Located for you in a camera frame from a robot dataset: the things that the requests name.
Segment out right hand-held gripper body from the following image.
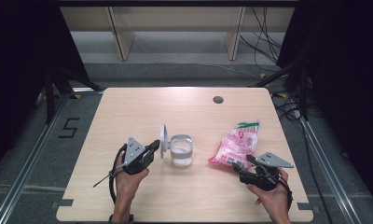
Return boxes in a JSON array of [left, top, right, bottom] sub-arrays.
[[238, 151, 296, 192]]

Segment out pink and white plastic bag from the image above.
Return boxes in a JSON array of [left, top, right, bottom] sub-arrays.
[[207, 119, 261, 170]]

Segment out dark curtain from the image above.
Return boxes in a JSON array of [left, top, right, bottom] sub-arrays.
[[0, 0, 91, 176], [277, 0, 373, 214]]

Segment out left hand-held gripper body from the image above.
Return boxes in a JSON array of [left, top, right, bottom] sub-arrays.
[[121, 136, 157, 176]]

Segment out light wooden shelf unit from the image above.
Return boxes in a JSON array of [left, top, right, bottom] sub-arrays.
[[61, 6, 297, 62]]

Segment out dark grey table bracket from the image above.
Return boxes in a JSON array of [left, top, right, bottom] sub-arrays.
[[49, 198, 75, 209], [297, 202, 321, 215]]

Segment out person's right hand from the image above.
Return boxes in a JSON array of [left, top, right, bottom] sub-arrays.
[[246, 167, 290, 217]]

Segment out person's left hand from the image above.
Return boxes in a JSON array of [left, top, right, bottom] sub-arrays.
[[115, 153, 150, 203]]

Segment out black tripod stand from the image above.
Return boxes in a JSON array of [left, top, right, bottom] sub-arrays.
[[44, 63, 105, 125], [247, 58, 312, 121]]

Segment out black cable tie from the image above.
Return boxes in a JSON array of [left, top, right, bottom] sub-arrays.
[[92, 172, 117, 189]]

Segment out black floor cable bundle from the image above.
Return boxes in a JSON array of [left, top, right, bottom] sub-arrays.
[[272, 94, 304, 121]]

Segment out black hanging cables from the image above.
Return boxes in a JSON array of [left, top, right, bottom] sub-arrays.
[[239, 7, 283, 73]]

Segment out clear jar with grey lid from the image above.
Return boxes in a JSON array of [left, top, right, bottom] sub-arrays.
[[159, 123, 195, 168]]

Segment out aluminium floor rail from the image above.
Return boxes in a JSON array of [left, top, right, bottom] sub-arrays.
[[298, 118, 365, 224], [0, 92, 71, 224]]

